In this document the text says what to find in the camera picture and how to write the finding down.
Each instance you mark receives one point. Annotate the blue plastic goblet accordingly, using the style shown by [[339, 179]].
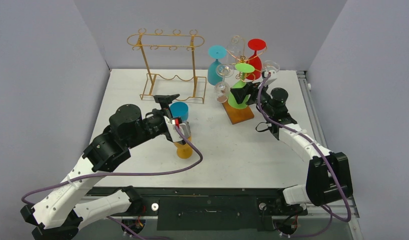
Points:
[[180, 109]]

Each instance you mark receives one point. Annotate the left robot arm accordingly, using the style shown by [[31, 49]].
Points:
[[60, 215]]

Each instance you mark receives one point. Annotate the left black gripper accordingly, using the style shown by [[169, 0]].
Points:
[[164, 102]]

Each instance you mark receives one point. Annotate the clear wine glass amber tint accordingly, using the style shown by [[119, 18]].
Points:
[[270, 65]]

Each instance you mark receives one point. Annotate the gold rectangular wire glass rack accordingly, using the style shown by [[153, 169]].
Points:
[[194, 41]]

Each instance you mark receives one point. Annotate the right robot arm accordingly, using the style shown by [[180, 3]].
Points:
[[328, 176]]

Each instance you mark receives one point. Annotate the teal plastic goblet front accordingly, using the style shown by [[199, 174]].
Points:
[[217, 52]]

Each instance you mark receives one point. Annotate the gold tree rack wooden base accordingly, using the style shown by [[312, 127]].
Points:
[[240, 115]]

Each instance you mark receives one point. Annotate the clear glass tumbler goblet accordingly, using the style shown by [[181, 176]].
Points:
[[236, 49]]

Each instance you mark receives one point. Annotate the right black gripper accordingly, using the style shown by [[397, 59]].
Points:
[[252, 91]]

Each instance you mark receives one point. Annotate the green plastic goblet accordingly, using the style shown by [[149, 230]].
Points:
[[244, 69]]

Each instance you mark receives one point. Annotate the orange plastic goblet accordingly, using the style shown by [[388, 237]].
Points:
[[183, 150]]

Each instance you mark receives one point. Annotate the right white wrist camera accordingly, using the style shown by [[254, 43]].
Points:
[[268, 76]]

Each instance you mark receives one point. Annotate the red plastic goblet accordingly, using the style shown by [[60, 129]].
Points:
[[258, 46]]

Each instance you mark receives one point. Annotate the aluminium rail frame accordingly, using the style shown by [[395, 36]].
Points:
[[235, 155]]

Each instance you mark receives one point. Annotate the clear wine glass front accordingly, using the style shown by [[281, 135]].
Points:
[[222, 88]]

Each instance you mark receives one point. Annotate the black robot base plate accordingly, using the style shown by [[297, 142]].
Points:
[[214, 209]]

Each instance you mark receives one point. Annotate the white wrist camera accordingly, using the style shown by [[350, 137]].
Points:
[[177, 130], [268, 76]]

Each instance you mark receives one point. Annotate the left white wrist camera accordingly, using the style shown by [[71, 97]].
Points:
[[177, 130]]

